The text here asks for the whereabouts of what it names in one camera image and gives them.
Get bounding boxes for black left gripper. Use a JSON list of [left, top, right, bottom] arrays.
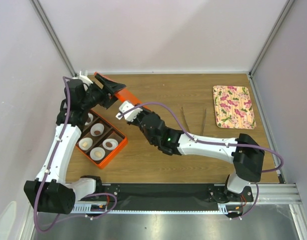
[[80, 74, 126, 111]]

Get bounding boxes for orange tray lid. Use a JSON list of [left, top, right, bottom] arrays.
[[94, 72, 142, 105]]

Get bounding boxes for metal tongs with red grip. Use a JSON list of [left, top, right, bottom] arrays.
[[180, 106, 207, 136]]

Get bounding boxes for dark brown oval chocolate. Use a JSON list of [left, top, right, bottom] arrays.
[[94, 130, 101, 136]]

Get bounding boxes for dark round chocolate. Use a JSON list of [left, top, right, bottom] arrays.
[[105, 142, 113, 148]]

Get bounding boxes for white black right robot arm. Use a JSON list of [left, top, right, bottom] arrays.
[[131, 111, 265, 201]]

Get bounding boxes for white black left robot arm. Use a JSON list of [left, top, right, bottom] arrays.
[[23, 74, 126, 214]]

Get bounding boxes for orange chocolate box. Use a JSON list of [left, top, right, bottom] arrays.
[[76, 110, 128, 169]]

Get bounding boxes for floral patterned tray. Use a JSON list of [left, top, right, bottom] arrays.
[[212, 85, 257, 130]]

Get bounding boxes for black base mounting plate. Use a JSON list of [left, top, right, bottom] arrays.
[[103, 183, 254, 212]]

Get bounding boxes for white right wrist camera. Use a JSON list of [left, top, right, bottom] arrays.
[[115, 100, 143, 122]]

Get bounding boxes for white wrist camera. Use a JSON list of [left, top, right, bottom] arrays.
[[115, 100, 143, 122], [76, 70, 93, 86]]

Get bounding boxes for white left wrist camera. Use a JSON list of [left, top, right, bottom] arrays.
[[76, 70, 93, 86]]

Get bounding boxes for aluminium frame post left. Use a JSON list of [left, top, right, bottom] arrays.
[[29, 0, 77, 77]]

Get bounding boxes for aluminium frame post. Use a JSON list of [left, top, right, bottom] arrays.
[[248, 0, 297, 78], [29, 0, 77, 77]]

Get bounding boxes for aluminium frame post right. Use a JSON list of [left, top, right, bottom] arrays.
[[248, 0, 297, 78]]

